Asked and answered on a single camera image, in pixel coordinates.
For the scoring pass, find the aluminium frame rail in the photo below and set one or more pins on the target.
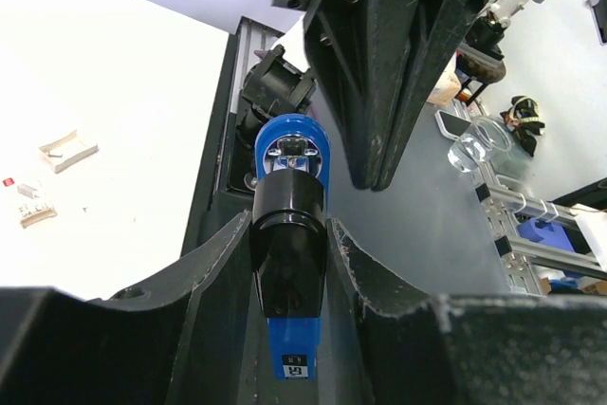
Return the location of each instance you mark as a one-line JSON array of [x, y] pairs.
[[545, 248]]

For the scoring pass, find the open white staple tray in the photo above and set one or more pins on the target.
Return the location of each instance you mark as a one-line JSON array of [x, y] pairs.
[[68, 150]]

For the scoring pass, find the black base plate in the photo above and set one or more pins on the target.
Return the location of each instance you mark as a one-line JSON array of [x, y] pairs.
[[215, 201]]

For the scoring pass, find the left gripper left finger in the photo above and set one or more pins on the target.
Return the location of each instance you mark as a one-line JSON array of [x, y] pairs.
[[177, 337]]

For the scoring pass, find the clear plastic container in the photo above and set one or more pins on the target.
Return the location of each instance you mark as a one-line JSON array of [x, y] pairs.
[[484, 138]]

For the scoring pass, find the staple box with label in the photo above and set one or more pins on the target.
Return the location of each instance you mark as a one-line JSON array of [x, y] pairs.
[[25, 202]]

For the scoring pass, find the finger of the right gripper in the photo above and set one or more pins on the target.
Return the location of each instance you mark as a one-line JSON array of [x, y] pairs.
[[359, 50], [440, 26]]

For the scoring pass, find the blue plastic part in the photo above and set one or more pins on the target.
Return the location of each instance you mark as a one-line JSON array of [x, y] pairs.
[[545, 233]]

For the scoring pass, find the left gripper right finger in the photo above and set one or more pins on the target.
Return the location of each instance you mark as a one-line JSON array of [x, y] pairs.
[[394, 344]]

